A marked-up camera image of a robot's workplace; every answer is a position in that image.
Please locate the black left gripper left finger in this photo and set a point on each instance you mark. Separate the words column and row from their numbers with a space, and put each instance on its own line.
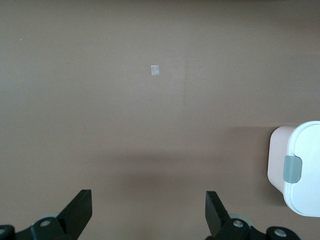
column 72, row 217

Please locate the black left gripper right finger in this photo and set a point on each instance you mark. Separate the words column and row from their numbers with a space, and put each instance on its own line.
column 217, row 220

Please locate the grey lid clip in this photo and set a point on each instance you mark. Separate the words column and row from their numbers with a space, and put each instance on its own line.
column 292, row 170

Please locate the small square tape mark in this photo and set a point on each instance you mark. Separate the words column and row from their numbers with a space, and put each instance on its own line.
column 155, row 70

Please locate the white plastic box lid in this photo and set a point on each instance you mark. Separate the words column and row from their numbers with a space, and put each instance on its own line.
column 310, row 150

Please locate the pink plastic storage box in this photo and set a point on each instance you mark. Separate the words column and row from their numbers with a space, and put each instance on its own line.
column 276, row 155

